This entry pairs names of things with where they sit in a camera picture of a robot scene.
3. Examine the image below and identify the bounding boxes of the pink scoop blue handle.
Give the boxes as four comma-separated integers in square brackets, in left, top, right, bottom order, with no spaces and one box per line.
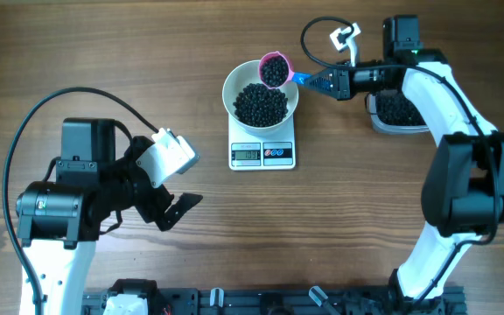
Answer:
[258,51,311,89]

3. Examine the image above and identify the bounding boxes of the black beans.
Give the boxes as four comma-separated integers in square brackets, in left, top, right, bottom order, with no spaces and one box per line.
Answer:
[233,83,288,128]
[260,56,289,88]
[376,93,425,127]

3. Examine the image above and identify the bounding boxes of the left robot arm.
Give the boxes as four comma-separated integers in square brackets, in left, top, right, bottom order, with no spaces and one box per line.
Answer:
[16,118,202,314]

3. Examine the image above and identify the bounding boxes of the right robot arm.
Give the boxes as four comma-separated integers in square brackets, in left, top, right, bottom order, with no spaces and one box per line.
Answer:
[304,15,504,309]

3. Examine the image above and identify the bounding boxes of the black beans in bowl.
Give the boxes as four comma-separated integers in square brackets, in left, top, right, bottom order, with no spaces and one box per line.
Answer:
[233,83,288,128]

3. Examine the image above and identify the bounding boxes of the white bowl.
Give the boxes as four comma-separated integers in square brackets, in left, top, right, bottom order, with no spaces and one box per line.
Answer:
[221,59,299,134]

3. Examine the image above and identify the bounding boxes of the white digital kitchen scale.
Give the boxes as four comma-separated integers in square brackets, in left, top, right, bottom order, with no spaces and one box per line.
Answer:
[228,115,297,172]

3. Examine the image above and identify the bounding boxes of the clear plastic container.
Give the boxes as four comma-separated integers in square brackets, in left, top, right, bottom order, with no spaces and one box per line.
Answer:
[365,94,430,135]

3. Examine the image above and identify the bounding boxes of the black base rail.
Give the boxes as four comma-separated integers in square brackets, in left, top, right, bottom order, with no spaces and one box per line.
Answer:
[80,277,467,315]

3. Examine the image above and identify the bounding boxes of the left black camera cable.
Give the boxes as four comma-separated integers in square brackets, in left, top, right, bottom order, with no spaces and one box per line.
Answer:
[1,87,160,315]

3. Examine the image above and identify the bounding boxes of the black camera cable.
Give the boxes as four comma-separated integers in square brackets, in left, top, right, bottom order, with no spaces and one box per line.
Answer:
[1,87,160,315]
[299,16,501,303]

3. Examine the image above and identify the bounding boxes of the right black camera cable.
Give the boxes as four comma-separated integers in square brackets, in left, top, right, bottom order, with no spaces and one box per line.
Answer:
[299,16,501,303]

